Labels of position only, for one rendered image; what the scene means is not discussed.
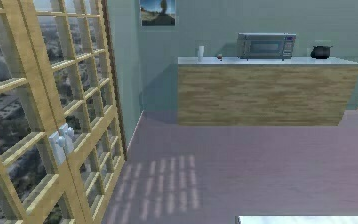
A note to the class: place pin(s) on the grey microwave oven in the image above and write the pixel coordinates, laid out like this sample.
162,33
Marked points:
266,46

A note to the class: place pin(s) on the framed landscape picture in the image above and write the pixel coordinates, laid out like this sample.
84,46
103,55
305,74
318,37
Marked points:
158,12

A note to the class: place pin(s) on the wooden lattice glass door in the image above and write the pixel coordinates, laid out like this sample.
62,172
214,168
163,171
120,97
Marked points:
37,100

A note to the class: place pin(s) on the wooden counter with white top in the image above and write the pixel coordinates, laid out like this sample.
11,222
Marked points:
263,95

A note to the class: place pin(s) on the white table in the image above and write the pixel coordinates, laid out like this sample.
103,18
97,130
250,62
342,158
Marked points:
303,220

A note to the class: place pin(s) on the white cup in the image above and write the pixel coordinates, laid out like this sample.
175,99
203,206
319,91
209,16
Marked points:
201,53

